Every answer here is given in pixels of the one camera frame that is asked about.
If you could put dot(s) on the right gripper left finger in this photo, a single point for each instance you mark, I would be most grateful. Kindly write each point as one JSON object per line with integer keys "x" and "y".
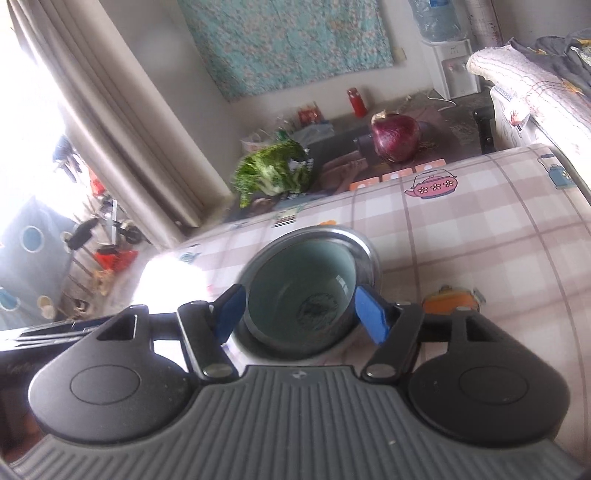
{"x": 205, "y": 327}

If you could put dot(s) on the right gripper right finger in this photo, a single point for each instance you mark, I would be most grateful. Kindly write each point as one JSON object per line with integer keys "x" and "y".
{"x": 395, "y": 329}

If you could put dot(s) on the green ceramic bowl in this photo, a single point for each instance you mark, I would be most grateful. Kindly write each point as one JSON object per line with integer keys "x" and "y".
{"x": 297, "y": 301}

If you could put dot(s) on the large steel bowl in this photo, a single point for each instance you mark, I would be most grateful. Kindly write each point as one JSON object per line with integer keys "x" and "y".
{"x": 368, "y": 271}

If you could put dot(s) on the plaid teapot tablecloth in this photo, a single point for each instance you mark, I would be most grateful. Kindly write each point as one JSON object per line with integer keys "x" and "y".
{"x": 500, "y": 229}

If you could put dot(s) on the green leafy cabbage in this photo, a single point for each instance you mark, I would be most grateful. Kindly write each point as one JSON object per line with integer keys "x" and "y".
{"x": 281, "y": 168}

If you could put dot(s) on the white plastic bag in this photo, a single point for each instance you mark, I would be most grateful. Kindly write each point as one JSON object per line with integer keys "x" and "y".
{"x": 258, "y": 140}

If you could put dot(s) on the red cabbage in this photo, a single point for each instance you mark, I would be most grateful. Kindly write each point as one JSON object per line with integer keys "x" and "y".
{"x": 396, "y": 137}

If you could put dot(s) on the beige curtain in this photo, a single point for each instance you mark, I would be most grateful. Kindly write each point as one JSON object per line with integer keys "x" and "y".
{"x": 117, "y": 119}

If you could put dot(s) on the red thermos bottle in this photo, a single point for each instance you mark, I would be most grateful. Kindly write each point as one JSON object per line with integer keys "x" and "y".
{"x": 358, "y": 105}

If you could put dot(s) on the white water dispenser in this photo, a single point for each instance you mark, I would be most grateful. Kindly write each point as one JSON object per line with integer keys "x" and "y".
{"x": 447, "y": 63}

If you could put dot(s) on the white lace bed cover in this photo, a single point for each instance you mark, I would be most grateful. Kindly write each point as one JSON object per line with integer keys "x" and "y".
{"x": 562, "y": 112}

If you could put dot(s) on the rolled patterned mat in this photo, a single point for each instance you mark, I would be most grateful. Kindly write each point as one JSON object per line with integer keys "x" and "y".
{"x": 484, "y": 23}

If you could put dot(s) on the blue water jug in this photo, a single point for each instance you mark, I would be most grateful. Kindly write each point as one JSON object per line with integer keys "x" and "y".
{"x": 437, "y": 20}

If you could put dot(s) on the grey blanket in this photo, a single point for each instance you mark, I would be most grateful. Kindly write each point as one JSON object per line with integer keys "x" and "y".
{"x": 566, "y": 57}

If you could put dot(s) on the teal floral wall cloth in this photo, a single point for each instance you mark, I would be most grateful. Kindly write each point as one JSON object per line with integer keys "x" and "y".
{"x": 251, "y": 47}

